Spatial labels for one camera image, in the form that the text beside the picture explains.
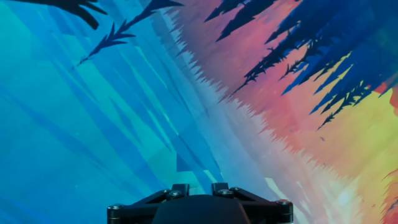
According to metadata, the forest sunset printed cloth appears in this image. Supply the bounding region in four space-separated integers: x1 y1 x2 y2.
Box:
0 0 398 224

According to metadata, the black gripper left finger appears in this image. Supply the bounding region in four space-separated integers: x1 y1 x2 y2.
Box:
106 183 190 224

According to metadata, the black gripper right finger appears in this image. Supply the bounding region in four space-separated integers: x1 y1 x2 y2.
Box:
211 182 294 224

